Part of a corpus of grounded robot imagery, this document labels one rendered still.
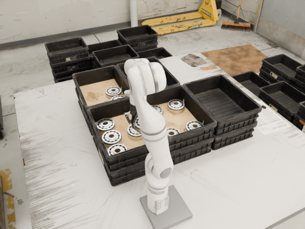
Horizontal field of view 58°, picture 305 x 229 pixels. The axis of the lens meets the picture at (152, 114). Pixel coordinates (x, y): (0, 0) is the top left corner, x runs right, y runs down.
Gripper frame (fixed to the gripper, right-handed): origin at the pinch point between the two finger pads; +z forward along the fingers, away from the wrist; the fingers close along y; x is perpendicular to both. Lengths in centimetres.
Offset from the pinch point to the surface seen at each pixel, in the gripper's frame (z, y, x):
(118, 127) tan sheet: 16.5, -5.8, 19.7
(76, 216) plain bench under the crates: 30, -37, -18
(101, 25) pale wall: 85, 53, 348
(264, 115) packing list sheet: 28, 91, 10
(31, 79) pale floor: 99, -63, 236
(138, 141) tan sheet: 16.4, 1.0, 4.8
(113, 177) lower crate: 22.9, -16.4, -8.4
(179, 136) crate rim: 6.5, 18.2, -7.8
